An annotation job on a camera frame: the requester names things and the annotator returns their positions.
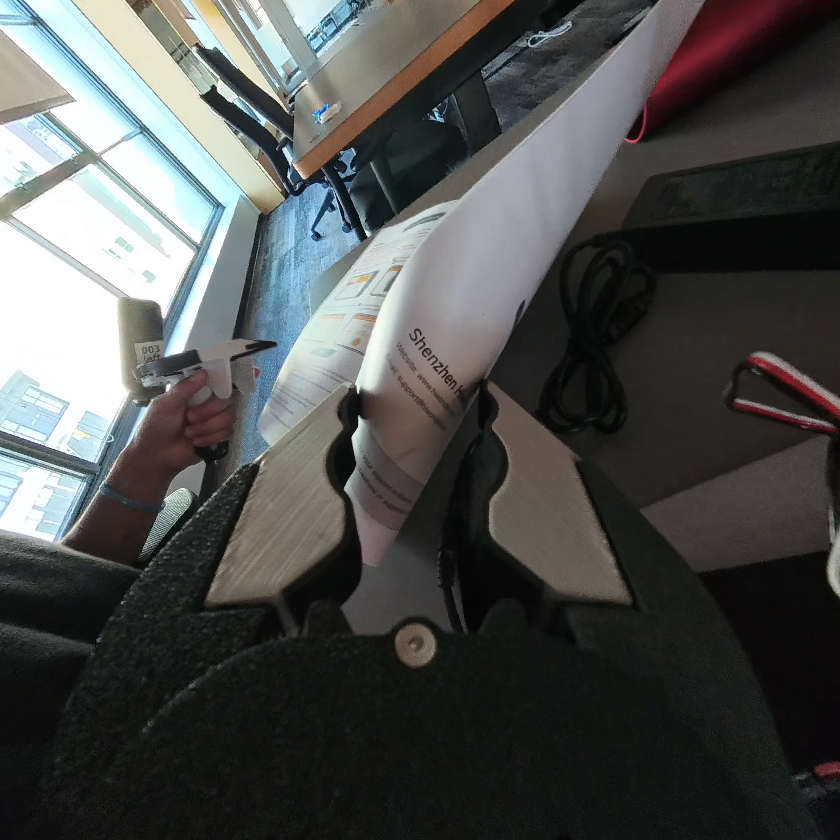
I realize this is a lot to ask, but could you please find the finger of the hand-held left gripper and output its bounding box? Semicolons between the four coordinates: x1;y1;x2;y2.
193;338;278;368
210;357;257;399

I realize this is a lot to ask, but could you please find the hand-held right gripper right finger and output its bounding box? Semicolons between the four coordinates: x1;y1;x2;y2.
438;381;634;634

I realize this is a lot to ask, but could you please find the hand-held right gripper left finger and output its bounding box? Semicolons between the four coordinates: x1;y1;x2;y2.
203;384;363;634

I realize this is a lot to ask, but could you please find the printed instruction manual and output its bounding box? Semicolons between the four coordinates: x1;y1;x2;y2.
257;0;706;568

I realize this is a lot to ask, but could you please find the black power adapter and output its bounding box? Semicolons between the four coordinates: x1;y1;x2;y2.
620;146;840;273

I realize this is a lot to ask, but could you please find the person's left forearm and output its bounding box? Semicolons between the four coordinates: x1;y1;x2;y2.
60;453;173;565

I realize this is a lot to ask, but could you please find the wooden office desk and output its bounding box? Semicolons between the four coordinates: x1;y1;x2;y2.
290;0;552;179

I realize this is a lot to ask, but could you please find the person's left hand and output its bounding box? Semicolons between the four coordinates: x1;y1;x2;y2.
125;371;238;476

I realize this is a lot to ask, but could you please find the large office window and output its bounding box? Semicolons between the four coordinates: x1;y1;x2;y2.
0;0;224;546

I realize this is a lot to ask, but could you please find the blue wristband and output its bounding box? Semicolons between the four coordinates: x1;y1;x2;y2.
97;481;166;514

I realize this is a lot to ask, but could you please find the black office chair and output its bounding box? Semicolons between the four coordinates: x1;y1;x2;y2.
196;45;473;244

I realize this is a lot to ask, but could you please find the person's black top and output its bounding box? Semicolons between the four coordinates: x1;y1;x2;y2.
0;532;142;840

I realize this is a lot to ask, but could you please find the red metal tube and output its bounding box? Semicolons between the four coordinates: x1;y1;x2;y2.
625;0;840;147

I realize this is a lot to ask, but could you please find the black cable with ferrite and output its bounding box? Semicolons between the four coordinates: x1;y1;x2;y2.
533;236;658;435

